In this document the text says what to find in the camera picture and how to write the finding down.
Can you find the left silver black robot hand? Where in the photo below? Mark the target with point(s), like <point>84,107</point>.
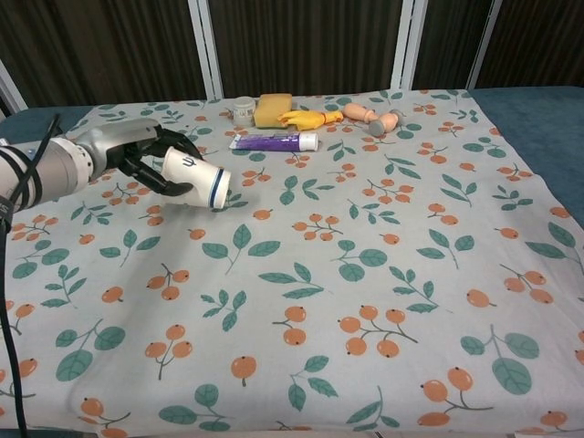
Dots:
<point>109,143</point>

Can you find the white paper cup blue print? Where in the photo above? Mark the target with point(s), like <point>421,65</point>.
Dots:
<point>201,175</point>

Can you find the left white grey robot arm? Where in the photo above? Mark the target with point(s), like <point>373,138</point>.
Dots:
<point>55,169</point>

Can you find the small clear jar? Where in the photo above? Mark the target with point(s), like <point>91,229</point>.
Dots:
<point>243,110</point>

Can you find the purple toothpaste tube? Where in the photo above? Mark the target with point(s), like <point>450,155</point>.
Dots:
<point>269,142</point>

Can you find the yellow sponge block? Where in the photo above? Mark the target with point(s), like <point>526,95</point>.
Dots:
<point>269,111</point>

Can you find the yellow rubber chicken toy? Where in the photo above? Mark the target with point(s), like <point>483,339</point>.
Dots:
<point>301,119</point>

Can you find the floral fruit print tablecloth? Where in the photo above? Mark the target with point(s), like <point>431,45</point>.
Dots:
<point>319,274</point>

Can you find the wooden peg doll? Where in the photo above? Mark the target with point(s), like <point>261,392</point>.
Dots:
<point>356,111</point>

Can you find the pink facial massager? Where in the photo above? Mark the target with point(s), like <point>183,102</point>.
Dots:
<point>388,122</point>

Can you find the white double screen frame post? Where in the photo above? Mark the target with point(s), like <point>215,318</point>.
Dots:
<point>409,41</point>
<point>205,45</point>

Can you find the thin white screen frame post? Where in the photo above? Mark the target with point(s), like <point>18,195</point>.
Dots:
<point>483,43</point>

